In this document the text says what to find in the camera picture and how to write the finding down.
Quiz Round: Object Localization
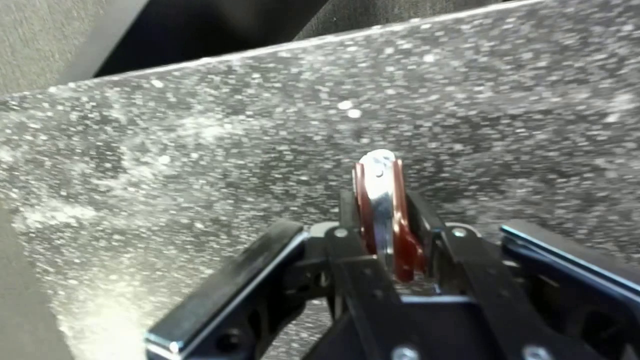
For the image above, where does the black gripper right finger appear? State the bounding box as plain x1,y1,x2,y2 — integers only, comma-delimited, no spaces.
404,190,640,360

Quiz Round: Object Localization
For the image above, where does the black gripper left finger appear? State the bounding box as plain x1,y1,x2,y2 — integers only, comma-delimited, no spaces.
144,190,396,360

